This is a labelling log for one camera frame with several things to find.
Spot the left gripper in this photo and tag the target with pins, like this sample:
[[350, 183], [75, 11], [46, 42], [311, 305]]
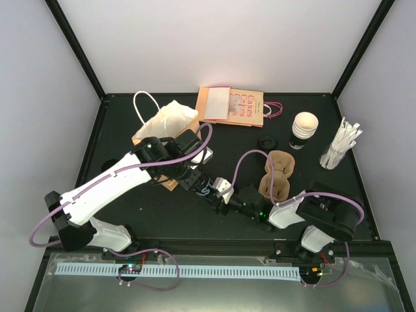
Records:
[[188, 182]]

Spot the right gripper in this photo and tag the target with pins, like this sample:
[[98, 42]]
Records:
[[221, 207]]

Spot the black paper cup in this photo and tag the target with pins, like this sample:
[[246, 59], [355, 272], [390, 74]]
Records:
[[205, 190]]

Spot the orange paper bag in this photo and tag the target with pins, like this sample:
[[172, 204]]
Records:
[[165, 126]]

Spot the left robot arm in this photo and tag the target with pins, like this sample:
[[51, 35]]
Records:
[[76, 223]]

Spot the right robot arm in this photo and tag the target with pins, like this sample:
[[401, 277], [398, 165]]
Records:
[[329, 216]]

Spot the orange flat bag stack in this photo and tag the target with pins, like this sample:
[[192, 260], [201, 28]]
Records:
[[213, 103]]

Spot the stack of black lids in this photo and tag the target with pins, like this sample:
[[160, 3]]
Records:
[[267, 144]]

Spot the Cakes printed paper bag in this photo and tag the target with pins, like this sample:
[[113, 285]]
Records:
[[248, 108]]

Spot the stack of paper cups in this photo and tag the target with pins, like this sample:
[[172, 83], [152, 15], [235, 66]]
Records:
[[304, 127]]

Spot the jar of white stirrers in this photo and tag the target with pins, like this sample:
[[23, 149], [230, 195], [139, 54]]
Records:
[[344, 140]]

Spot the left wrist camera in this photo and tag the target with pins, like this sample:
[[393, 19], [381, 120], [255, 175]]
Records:
[[203, 157]]

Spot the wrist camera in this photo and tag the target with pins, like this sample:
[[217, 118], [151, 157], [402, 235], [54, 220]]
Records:
[[203, 157], [223, 189]]

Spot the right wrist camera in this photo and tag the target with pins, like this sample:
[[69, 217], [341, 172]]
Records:
[[223, 189]]

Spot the light blue cable duct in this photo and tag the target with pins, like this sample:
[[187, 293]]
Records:
[[285, 273]]

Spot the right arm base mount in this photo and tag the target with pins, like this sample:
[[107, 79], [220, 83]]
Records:
[[291, 252]]

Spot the black frame post left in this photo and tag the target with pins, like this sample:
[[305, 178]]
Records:
[[71, 38]]

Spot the black frame post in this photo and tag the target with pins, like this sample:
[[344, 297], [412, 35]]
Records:
[[71, 38], [363, 44]]

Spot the black frame post right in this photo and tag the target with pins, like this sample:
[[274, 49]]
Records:
[[363, 44]]

